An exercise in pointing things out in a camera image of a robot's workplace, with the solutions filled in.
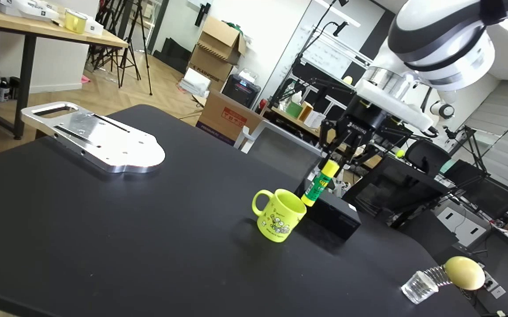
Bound cardboard box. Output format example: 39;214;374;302
189;16;247;81

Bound green yellow glue stick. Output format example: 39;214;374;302
302;161;341;207

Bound black rectangular box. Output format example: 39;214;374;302
307;192;362;242

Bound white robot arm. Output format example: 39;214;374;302
355;0;508;138

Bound yellow ball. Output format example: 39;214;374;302
443;256;485;291

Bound green mug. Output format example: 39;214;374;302
251;189;307;244

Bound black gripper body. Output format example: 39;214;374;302
320;97;385;155

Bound wooden table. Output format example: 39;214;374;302
0;13;127;140

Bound silver metal plate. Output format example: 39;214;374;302
21;101;166;175

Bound black office chair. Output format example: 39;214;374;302
406;140;450;177

